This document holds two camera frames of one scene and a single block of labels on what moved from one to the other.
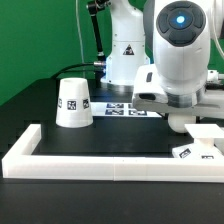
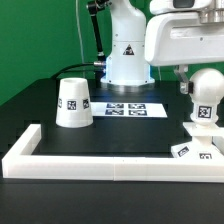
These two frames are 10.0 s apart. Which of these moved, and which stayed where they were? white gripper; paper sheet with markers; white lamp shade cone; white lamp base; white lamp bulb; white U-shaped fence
Moved: white lamp bulb; white gripper
Stayed: white lamp base; white U-shaped fence; paper sheet with markers; white lamp shade cone
